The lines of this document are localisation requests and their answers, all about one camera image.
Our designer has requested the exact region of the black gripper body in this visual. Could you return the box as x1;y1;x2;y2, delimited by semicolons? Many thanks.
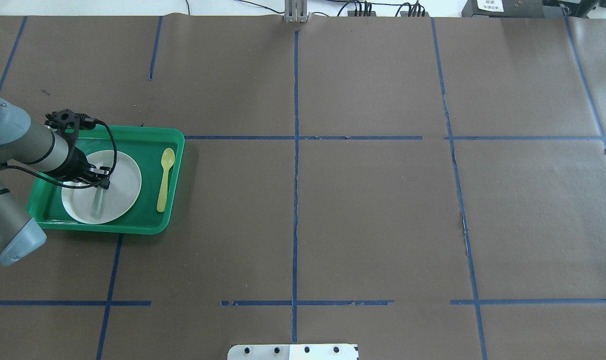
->
58;147;97;185

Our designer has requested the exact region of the pale green plastic fork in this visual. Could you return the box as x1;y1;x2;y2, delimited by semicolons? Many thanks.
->
91;161;114;219

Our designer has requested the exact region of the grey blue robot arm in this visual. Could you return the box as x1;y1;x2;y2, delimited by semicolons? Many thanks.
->
0;98;118;266

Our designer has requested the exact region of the white round plate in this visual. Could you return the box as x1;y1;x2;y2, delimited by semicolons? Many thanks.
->
60;151;142;224

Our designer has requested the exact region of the green plastic tray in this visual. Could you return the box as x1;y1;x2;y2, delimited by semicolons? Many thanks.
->
26;125;185;235

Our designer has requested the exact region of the yellow plastic spoon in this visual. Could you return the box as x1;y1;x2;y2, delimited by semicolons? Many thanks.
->
156;147;176;214

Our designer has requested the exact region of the black power strip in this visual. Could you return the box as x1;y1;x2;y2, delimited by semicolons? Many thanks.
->
337;0;430;18

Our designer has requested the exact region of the black equipment box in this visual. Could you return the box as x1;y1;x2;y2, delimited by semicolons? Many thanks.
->
461;0;564;19

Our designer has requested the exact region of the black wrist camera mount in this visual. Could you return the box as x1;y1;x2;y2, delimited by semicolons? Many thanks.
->
44;109;97;134

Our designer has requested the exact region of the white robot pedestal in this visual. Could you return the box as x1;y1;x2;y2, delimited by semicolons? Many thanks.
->
227;343;360;360

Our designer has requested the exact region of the aluminium frame post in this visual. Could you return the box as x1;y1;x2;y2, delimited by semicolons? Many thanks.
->
283;0;310;23

